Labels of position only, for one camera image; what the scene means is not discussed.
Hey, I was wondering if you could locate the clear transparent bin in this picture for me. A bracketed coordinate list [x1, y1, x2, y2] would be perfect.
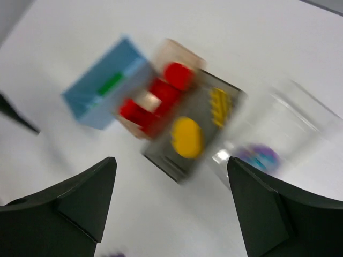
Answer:
[211, 80, 342, 188]

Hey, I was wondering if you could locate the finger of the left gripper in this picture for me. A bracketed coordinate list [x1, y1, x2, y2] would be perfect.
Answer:
[1, 94, 40, 134]

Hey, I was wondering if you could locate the purple butterfly lego brick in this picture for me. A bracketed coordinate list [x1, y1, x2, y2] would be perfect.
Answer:
[101, 252, 125, 257]

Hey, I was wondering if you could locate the tan translucent bin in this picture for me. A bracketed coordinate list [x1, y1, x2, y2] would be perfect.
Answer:
[116, 39, 205, 139]

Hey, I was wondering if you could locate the red flower lego brick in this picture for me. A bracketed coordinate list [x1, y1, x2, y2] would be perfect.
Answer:
[163, 62, 195, 91]

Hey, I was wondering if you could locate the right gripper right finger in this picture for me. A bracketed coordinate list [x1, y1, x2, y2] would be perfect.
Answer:
[227, 157, 342, 256]

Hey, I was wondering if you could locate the yellow rounded lego brick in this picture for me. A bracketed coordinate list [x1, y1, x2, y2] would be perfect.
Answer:
[171, 116, 203, 159]

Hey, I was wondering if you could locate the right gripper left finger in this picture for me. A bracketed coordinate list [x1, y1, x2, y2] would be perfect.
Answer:
[1, 157, 117, 256]

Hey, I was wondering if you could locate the blue rectangular bin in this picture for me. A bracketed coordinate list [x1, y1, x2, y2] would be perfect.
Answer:
[62, 37, 155, 130]

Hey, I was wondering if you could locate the grey translucent bin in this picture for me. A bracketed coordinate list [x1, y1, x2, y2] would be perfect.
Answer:
[142, 70, 247, 183]

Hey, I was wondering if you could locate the yellow striped lego brick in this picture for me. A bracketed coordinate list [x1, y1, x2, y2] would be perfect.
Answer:
[210, 87, 233, 128]

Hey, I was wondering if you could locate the green lego plate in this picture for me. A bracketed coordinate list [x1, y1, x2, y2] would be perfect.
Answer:
[97, 72, 124, 96]

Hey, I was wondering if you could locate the striped red green lego stack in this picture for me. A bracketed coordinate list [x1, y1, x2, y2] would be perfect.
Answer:
[120, 98, 159, 133]

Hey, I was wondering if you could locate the red rounded lego brick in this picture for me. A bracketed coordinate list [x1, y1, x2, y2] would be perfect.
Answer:
[149, 79, 182, 116]

